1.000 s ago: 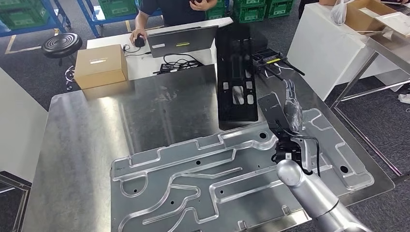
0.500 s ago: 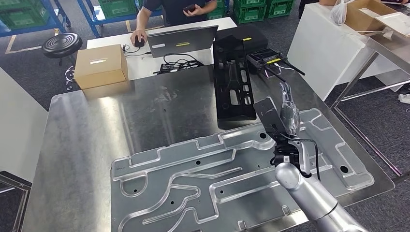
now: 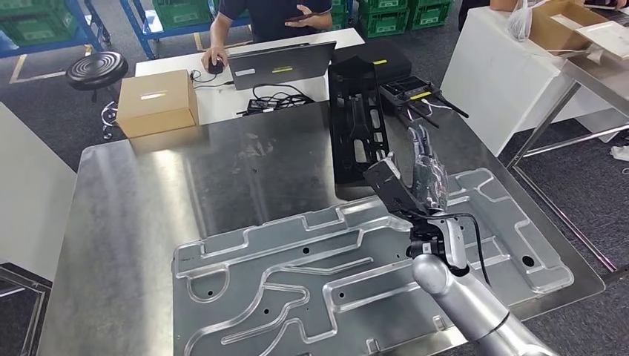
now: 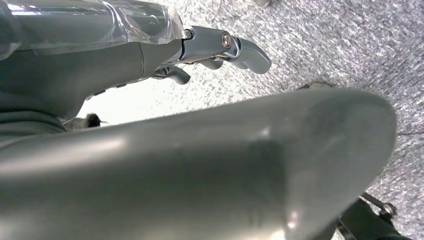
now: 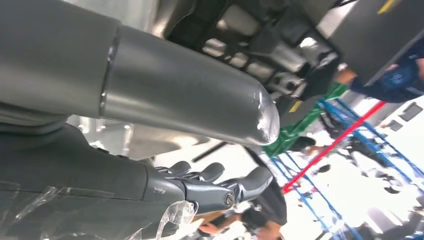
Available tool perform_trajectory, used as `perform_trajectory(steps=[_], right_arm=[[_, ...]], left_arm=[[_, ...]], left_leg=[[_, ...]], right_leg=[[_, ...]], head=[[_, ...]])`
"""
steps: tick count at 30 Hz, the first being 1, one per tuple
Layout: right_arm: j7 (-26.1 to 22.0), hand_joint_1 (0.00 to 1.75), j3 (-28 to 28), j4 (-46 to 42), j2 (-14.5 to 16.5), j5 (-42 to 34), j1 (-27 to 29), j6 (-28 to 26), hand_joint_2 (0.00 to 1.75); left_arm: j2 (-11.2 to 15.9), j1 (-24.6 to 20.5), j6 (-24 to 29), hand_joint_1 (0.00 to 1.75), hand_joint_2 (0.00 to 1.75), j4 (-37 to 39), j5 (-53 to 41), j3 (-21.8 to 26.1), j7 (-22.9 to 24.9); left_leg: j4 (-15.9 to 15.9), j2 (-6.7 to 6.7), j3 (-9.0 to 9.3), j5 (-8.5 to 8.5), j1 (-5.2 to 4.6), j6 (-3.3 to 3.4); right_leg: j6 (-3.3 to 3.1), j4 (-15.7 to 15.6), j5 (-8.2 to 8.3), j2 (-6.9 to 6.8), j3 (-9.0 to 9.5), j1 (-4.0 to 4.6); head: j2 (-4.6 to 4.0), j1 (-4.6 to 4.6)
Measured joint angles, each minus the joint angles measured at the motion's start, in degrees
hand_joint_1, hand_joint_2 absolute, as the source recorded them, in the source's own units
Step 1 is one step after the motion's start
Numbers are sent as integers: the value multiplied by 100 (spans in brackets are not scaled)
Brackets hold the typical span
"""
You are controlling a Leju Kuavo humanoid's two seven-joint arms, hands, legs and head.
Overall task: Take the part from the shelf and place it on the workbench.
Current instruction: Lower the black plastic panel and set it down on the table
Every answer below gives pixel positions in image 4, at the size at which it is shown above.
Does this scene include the dark robot lower body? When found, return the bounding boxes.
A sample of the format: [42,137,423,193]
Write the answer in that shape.
[334,192,414,240]

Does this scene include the black fuzzy strap end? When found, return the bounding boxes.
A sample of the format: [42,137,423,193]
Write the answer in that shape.
[64,113,102,132]

